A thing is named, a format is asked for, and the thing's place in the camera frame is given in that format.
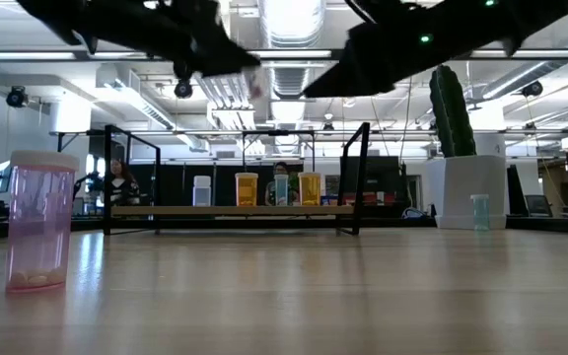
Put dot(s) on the green cactus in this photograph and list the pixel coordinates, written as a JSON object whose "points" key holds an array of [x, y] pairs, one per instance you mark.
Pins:
{"points": [[451, 118]]}

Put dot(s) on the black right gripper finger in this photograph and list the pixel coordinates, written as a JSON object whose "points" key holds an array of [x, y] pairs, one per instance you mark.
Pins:
{"points": [[363, 69]]}

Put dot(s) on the black ceiling spotlight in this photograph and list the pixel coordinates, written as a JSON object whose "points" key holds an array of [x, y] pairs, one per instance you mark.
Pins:
{"points": [[183, 89], [17, 96], [532, 89]]}

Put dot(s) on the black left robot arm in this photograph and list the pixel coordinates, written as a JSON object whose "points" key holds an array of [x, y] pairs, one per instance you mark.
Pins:
{"points": [[82, 20]]}

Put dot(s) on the silver ceiling duct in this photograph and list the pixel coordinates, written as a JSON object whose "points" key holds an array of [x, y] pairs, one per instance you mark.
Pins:
{"points": [[291, 24]]}

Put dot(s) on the pink pill bottle tan pills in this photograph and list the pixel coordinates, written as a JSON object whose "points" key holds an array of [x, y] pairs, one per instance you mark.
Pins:
{"points": [[42, 232]]}

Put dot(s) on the orange pill bottle white cap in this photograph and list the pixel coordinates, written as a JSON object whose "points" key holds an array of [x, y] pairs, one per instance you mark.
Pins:
{"points": [[309, 192], [246, 192]]}

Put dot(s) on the black table rig frame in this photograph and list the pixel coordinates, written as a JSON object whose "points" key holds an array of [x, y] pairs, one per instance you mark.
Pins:
{"points": [[550, 226]]}

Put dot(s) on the clear pill bottle pink pills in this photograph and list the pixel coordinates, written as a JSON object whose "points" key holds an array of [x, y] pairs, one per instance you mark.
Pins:
{"points": [[202, 194]]}

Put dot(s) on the small green pill bottle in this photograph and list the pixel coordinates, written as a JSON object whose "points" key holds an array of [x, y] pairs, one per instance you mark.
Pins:
{"points": [[281, 192], [480, 214]]}

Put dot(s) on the black office chair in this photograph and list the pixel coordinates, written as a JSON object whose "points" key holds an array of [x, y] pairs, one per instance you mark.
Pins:
{"points": [[538, 204]]}

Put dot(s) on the person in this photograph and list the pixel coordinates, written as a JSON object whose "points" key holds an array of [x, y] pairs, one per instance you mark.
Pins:
{"points": [[280, 168], [122, 185]]}

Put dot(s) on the wooden shelf with black frames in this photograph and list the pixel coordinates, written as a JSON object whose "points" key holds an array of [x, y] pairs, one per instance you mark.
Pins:
{"points": [[230, 210]]}

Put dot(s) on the white hexagonal plant pot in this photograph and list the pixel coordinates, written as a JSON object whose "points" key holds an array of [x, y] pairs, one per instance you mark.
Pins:
{"points": [[466, 192]]}

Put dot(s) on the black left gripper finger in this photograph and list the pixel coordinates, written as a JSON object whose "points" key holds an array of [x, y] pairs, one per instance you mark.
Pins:
{"points": [[220, 61]]}

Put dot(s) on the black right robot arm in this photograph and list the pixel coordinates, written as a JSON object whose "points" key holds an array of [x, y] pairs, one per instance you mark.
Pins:
{"points": [[520, 24]]}

